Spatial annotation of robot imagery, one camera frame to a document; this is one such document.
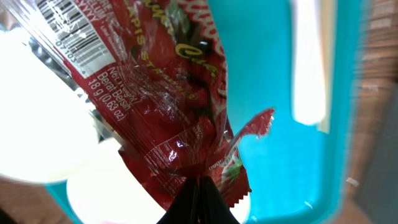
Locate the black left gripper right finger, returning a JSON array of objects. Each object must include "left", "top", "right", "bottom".
[{"left": 198, "top": 176, "right": 239, "bottom": 224}]

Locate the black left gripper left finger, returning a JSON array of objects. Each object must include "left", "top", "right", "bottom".
[{"left": 157, "top": 178, "right": 199, "bottom": 224}]

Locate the red snack wrapper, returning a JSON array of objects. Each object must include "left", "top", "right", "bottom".
[{"left": 4, "top": 0, "right": 274, "bottom": 209}]

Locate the cream bowl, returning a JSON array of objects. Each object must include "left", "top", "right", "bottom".
[{"left": 1, "top": 29, "right": 98, "bottom": 182}]

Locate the grey dishwasher rack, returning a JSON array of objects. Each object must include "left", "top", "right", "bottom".
[{"left": 356, "top": 90, "right": 397, "bottom": 224}]

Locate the white plate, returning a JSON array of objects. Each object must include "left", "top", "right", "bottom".
[{"left": 65, "top": 138, "right": 251, "bottom": 224}]

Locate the wooden chopstick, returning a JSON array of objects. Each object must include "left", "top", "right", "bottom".
[{"left": 318, "top": 0, "right": 336, "bottom": 134}]

